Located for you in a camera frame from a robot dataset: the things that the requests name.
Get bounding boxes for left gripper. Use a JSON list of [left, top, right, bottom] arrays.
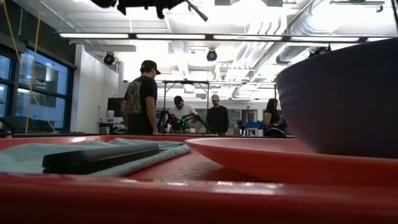
[[90, 0, 208, 22]]

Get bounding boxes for blue bowl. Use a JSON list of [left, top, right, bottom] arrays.
[[275, 39, 398, 159]]

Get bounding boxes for pink round plate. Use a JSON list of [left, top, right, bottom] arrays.
[[185, 136, 398, 187]]

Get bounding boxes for black-handled table knife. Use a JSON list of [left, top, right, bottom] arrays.
[[42, 141, 162, 175]]

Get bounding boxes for red plastic tray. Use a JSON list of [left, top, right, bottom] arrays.
[[0, 134, 398, 224]]

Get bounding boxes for teal cloth napkin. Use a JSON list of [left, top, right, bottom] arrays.
[[0, 138, 193, 178]]

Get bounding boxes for long linear ceiling light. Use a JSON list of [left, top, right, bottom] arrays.
[[58, 32, 398, 44]]

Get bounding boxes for person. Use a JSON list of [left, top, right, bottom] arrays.
[[167, 95, 199, 134], [205, 93, 231, 136], [262, 98, 283, 137]]

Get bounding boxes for person's red shoes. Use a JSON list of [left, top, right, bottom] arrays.
[[120, 59, 162, 136]]

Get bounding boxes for black ceiling track light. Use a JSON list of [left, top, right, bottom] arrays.
[[307, 44, 333, 59]]

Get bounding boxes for black computer monitor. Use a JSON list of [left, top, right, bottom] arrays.
[[107, 97, 125, 118]]

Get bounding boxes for black chair back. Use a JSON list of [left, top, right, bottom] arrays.
[[266, 126, 287, 139]]

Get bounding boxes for large dark-framed window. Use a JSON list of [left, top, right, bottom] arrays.
[[0, 46, 75, 133]]

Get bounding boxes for black background rig frame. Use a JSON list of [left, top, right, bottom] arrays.
[[162, 80, 210, 134]]

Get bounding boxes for yellow hanging cord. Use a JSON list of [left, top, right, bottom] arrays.
[[24, 0, 42, 134], [2, 0, 57, 134]]

